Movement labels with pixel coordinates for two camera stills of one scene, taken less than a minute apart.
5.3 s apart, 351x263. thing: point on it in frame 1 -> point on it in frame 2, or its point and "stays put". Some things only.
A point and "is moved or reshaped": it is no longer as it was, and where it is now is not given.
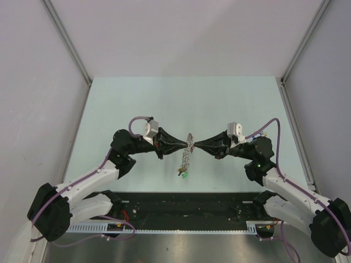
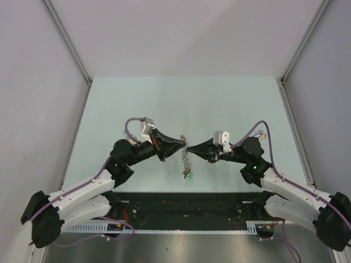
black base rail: [159, 208] stays put
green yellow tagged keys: [183, 171] is moved or reshaped
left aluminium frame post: [64, 34] stays put
